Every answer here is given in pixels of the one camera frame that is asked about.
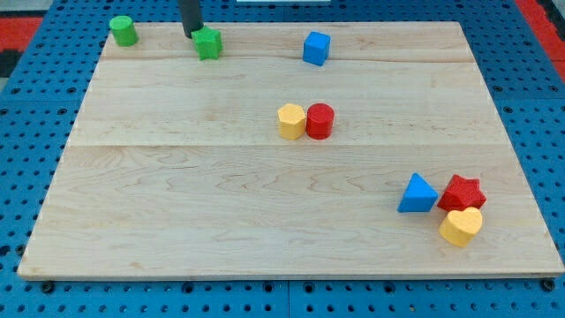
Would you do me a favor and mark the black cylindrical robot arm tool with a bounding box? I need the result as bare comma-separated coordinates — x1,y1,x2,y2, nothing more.
177,0,204,39

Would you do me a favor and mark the green star block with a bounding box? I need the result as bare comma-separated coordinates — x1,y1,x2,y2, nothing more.
191,26,223,60

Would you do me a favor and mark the red star block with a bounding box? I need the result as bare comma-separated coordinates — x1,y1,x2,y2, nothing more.
437,174,486,211

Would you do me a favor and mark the light wooden board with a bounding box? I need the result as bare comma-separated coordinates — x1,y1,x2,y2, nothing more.
18,22,564,281

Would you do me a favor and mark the yellow hexagon block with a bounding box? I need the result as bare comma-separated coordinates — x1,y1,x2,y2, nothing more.
277,103,306,140

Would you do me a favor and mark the red cylinder block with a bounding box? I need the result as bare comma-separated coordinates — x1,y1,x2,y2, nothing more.
306,103,335,140

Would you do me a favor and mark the blue cube block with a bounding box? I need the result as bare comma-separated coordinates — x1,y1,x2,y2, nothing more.
302,31,331,66

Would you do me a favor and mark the blue triangle block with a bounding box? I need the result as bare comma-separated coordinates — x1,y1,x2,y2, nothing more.
397,173,439,213

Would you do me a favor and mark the yellow heart block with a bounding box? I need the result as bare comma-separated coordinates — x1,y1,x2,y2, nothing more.
438,207,483,247

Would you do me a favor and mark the green cylinder block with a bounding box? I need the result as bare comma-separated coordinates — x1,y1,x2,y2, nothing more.
109,15,139,47

